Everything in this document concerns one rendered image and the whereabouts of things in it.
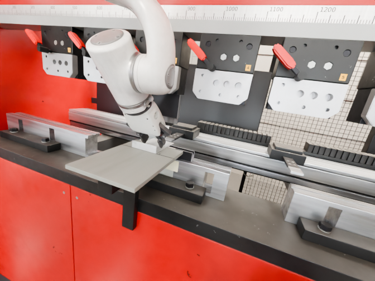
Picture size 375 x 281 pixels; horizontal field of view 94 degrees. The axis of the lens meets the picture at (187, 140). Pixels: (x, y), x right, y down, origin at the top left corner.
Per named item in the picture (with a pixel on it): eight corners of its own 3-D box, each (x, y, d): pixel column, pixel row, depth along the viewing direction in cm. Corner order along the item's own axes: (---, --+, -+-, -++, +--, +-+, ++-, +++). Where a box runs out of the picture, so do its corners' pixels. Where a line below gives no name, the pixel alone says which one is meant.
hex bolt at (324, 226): (319, 231, 44) (321, 225, 43) (315, 223, 46) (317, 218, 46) (332, 235, 43) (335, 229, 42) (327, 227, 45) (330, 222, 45)
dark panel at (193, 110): (96, 117, 133) (96, 54, 121) (99, 116, 135) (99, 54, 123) (250, 153, 101) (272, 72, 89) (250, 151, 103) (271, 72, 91)
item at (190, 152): (138, 147, 63) (139, 139, 62) (143, 145, 66) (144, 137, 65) (190, 161, 58) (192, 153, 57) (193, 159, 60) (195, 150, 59)
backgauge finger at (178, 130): (150, 141, 67) (152, 129, 66) (177, 130, 91) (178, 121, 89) (179, 149, 63) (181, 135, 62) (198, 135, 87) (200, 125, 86)
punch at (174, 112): (149, 119, 60) (151, 90, 57) (152, 118, 62) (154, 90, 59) (176, 124, 57) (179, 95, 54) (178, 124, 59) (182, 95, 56)
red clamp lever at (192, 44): (190, 35, 42) (215, 66, 42) (194, 40, 46) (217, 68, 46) (184, 41, 43) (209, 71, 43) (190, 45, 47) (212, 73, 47)
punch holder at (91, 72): (83, 80, 61) (82, 26, 56) (102, 82, 69) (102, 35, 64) (119, 85, 57) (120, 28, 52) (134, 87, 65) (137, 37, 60)
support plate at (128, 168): (65, 168, 39) (65, 164, 38) (136, 141, 63) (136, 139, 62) (134, 193, 33) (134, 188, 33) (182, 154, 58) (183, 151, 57)
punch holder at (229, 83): (191, 97, 50) (200, 32, 45) (199, 97, 58) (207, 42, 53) (245, 106, 45) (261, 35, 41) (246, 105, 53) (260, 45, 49)
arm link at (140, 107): (157, 86, 43) (159, 95, 45) (127, 81, 46) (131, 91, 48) (140, 109, 39) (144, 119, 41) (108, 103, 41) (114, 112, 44)
